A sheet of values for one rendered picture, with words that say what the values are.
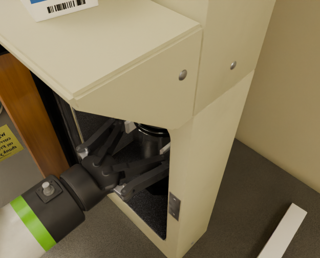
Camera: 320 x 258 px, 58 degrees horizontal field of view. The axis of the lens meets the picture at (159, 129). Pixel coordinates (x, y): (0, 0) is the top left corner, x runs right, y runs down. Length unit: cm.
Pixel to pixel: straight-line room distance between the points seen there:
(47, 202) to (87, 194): 6
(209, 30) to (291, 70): 52
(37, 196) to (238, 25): 35
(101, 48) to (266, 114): 68
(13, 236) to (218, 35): 36
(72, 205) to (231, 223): 43
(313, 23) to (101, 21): 52
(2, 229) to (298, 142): 69
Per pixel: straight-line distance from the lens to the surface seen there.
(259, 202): 80
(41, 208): 45
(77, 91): 17
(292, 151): 87
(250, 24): 29
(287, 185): 86
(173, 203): 46
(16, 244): 45
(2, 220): 45
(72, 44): 21
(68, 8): 24
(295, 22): 69
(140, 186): 48
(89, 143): 54
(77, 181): 46
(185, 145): 33
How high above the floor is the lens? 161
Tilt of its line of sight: 48 degrees down
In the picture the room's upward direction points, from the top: straight up
